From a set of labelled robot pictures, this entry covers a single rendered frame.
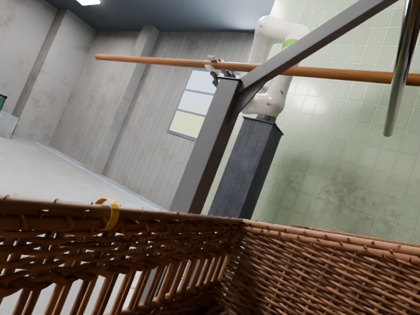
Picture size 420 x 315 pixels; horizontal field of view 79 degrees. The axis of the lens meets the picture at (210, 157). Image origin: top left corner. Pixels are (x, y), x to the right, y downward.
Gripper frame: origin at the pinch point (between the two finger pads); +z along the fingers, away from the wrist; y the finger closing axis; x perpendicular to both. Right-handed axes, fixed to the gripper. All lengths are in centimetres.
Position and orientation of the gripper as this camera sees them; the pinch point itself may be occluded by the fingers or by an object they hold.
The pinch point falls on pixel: (214, 65)
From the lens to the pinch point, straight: 104.9
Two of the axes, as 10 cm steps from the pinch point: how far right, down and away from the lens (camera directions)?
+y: -3.6, 9.3, -0.5
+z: -5.0, -2.4, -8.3
